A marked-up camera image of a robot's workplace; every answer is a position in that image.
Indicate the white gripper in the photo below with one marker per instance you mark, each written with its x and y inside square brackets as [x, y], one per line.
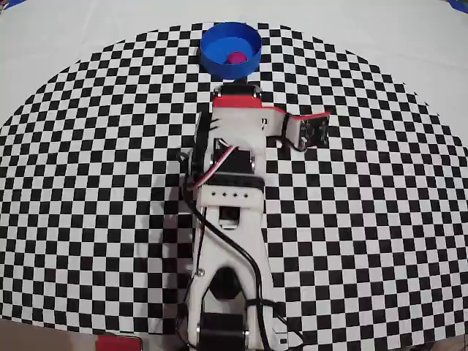
[238, 91]

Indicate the pink faceted ball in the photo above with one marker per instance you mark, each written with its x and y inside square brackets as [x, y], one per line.
[237, 58]

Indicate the blue round box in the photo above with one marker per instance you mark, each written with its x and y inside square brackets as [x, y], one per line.
[215, 66]

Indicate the red flat box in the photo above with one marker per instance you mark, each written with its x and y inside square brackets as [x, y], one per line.
[118, 343]

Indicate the black white checkered mat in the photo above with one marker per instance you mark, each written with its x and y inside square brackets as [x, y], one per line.
[365, 183]

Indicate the small camera board with mount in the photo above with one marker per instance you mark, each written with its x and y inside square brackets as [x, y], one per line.
[311, 129]

